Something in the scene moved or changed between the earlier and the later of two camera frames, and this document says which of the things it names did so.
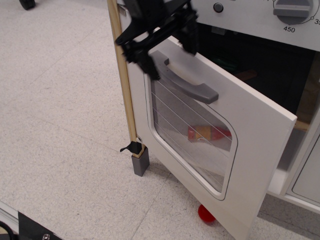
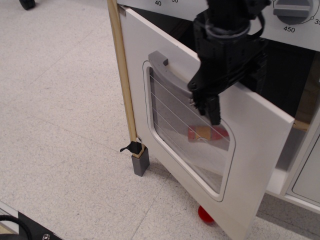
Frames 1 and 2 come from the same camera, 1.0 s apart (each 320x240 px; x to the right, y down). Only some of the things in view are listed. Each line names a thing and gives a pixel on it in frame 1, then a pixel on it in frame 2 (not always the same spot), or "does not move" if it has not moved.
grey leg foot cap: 140,165 does not move
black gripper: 152,21 → 224,62
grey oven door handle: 199,91 does not move
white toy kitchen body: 273,47 does not move
